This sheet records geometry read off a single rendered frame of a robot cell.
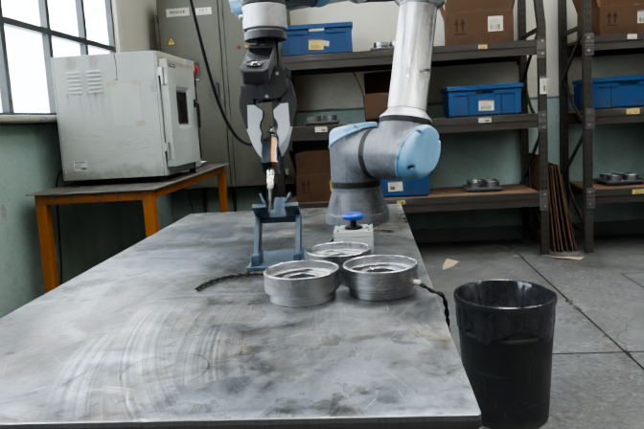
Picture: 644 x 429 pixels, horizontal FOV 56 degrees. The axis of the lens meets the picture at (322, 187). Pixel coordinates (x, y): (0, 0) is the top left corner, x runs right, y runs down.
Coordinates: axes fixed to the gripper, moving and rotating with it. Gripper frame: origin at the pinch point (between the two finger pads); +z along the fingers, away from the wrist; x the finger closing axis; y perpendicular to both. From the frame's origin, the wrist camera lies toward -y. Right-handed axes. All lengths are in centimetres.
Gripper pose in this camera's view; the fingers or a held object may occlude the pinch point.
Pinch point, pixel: (270, 149)
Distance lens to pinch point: 103.6
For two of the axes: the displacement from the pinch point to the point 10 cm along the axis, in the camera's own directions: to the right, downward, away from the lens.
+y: 0.5, -0.9, 9.9
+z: 0.5, 9.9, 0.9
